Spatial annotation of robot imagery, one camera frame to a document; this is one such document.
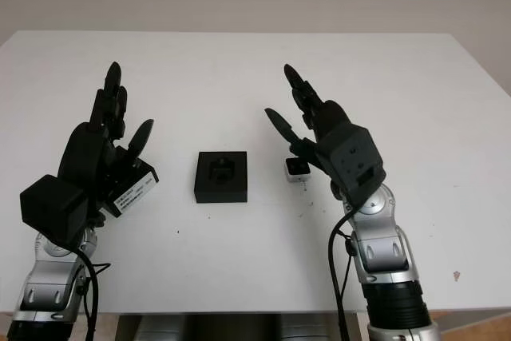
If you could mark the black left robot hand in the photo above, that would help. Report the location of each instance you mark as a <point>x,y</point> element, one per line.
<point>81,153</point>

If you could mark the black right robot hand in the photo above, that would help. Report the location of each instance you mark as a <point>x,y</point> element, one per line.
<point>331,117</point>

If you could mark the small silver cube camera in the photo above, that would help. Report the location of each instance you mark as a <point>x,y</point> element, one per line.
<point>297,173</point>

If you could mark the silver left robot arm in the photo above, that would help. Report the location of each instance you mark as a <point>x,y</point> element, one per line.
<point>48,277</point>

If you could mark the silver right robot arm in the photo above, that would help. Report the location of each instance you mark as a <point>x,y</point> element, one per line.
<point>387,253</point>

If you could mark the dark grey robot body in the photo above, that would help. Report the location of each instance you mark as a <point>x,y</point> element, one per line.
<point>239,325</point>

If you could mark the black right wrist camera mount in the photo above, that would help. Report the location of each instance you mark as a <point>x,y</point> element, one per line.
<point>353,157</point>

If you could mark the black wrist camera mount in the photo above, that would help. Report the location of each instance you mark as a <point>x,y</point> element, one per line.
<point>353,157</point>
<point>54,209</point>

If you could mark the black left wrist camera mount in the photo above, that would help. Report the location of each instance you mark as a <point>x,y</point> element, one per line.
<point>54,209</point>

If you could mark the black camera box base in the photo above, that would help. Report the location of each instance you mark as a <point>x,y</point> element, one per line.
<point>221,191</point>

